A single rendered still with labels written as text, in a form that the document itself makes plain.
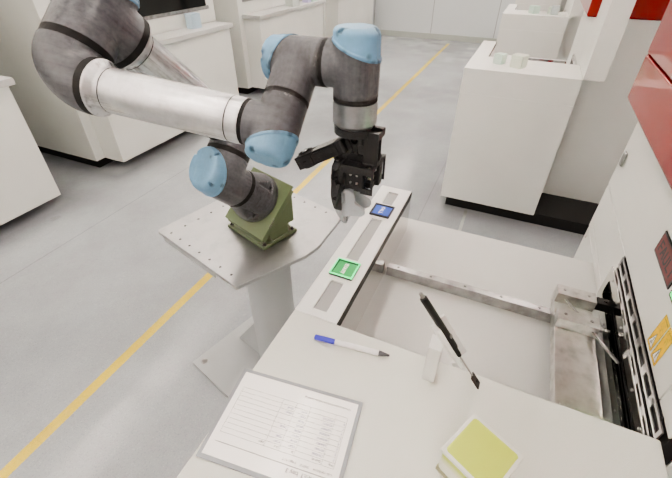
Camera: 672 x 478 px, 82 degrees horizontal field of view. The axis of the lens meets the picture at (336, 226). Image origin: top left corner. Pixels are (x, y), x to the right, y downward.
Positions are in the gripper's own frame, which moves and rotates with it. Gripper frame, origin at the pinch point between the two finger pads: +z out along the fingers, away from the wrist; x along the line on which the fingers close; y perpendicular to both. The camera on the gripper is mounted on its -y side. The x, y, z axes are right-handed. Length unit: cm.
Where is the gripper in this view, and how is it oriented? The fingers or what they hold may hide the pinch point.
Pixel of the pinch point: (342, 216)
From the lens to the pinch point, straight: 79.8
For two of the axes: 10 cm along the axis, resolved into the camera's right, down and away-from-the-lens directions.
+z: 0.0, 8.1, 5.9
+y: 9.1, 2.4, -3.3
